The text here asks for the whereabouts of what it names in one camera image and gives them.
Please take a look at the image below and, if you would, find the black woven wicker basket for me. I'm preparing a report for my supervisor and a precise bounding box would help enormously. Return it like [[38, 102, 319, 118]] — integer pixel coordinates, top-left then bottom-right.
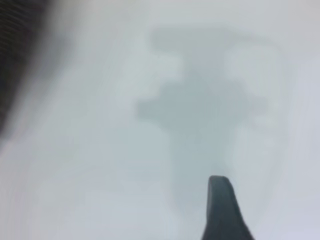
[[0, 0, 61, 141]]

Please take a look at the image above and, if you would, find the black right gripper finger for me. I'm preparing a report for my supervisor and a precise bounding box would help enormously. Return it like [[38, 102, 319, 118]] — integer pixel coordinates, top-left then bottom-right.
[[200, 175, 256, 240]]

